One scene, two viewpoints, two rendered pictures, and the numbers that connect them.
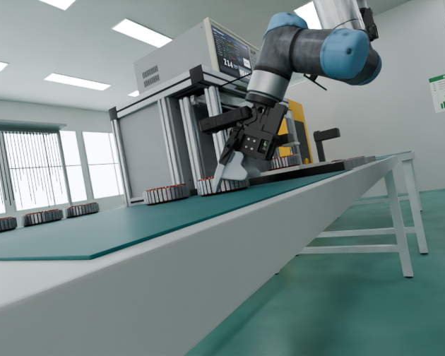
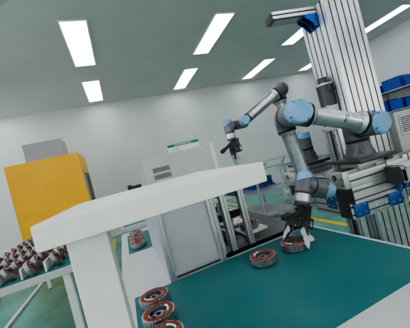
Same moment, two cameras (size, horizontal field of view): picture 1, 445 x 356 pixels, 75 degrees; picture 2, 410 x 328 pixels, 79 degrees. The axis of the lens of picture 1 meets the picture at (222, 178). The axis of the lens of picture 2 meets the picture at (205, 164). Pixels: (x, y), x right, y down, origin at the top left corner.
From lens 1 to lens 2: 118 cm
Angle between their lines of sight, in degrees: 53
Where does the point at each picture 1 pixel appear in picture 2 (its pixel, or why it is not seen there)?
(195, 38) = (203, 153)
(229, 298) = not seen: outside the picture
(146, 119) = (191, 209)
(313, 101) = (87, 153)
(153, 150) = (198, 230)
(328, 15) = (304, 168)
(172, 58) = (184, 162)
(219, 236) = not seen: outside the picture
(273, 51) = (310, 186)
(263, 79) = (308, 197)
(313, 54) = (325, 190)
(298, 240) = not seen: hidden behind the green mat
